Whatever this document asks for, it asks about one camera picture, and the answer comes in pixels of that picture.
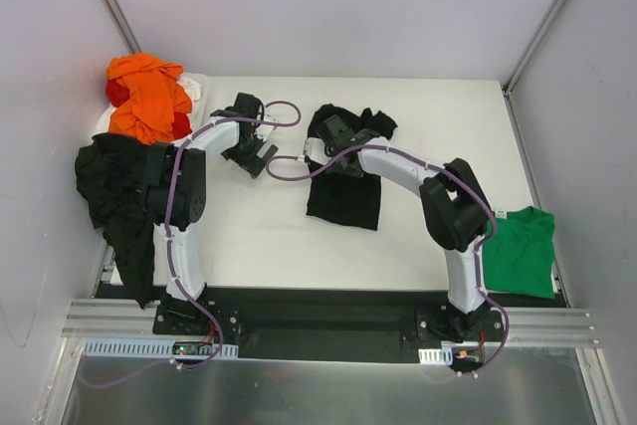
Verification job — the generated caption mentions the black printed t shirt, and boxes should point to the black printed t shirt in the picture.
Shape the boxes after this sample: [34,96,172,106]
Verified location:
[307,104,398,231]

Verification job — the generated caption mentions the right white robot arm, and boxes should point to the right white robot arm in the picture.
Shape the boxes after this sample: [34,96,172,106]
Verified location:
[304,115,497,340]

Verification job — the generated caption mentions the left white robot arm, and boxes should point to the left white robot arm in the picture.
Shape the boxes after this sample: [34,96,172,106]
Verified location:
[141,93,278,334]

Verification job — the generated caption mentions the white plastic bin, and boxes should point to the white plastic bin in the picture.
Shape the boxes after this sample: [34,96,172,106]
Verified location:
[92,72,210,137]

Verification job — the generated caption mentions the orange t shirt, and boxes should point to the orange t shirt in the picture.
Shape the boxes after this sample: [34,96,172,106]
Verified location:
[106,53,193,144]

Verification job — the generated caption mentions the plain black t shirt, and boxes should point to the plain black t shirt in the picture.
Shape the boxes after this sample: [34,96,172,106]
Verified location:
[75,132,154,308]

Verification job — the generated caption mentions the red t shirt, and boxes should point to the red t shirt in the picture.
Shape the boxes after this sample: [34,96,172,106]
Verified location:
[106,80,193,144]

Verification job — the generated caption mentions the green folded t shirt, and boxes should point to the green folded t shirt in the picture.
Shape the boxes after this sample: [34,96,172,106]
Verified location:
[482,206,555,299]

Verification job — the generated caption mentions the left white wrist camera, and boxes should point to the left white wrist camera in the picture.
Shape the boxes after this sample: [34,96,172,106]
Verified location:
[254,120,279,142]

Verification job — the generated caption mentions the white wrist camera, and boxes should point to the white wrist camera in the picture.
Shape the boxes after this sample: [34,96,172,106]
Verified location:
[304,137,327,164]
[254,120,279,142]

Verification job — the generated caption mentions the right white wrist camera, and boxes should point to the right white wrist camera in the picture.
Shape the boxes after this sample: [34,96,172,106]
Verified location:
[304,137,327,164]

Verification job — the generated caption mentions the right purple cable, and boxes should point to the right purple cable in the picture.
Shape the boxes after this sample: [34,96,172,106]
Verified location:
[265,143,511,384]

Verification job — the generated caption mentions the purple cable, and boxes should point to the purple cable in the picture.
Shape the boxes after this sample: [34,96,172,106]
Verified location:
[265,143,511,384]
[161,99,302,372]

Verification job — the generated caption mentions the right aluminium frame post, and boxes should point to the right aluminium frame post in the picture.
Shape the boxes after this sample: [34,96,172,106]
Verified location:
[503,0,570,99]

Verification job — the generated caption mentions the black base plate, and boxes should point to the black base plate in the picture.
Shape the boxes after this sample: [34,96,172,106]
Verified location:
[94,280,568,361]

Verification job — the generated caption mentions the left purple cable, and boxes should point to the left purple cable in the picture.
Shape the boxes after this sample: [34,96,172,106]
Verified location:
[161,99,302,372]

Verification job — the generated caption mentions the aluminium rail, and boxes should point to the aluminium rail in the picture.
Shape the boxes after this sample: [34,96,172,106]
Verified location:
[62,283,598,348]

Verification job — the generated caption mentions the right grey cable duct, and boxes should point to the right grey cable duct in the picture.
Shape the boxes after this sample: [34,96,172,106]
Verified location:
[418,347,453,366]

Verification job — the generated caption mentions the grey cable duct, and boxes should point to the grey cable duct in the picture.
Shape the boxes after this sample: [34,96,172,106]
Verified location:
[84,338,239,360]
[418,347,453,366]

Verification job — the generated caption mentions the left grey cable duct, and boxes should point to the left grey cable duct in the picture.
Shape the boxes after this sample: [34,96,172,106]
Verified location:
[84,338,239,360]

